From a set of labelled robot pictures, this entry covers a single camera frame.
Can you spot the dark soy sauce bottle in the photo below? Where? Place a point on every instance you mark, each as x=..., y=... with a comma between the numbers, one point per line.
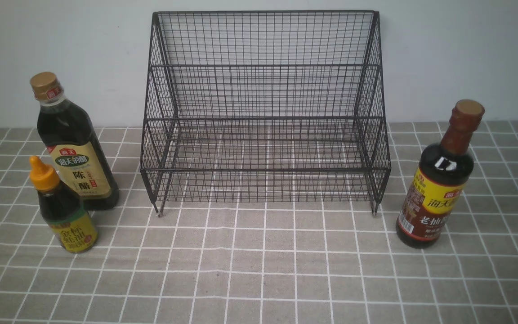
x=443, y=171

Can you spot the small oyster sauce bottle orange cap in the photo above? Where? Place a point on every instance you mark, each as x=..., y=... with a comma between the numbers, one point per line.
x=62, y=209

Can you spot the large vinegar bottle gold cap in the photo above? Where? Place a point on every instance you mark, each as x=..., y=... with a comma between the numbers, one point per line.
x=69, y=136

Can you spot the grey checkered tablecloth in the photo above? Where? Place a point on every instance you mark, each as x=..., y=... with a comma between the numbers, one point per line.
x=265, y=263

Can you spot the black wire mesh shelf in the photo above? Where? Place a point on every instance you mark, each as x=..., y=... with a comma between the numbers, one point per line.
x=267, y=106

